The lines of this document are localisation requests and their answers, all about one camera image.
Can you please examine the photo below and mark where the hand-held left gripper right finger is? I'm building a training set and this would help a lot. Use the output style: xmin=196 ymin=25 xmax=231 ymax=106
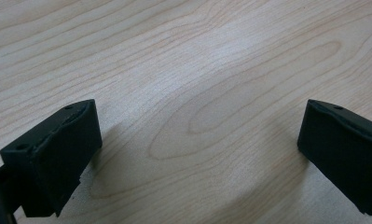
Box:
xmin=296 ymin=99 xmax=372 ymax=217

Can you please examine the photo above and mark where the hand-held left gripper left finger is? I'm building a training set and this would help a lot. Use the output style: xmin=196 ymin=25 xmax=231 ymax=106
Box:
xmin=0 ymin=99 xmax=103 ymax=218

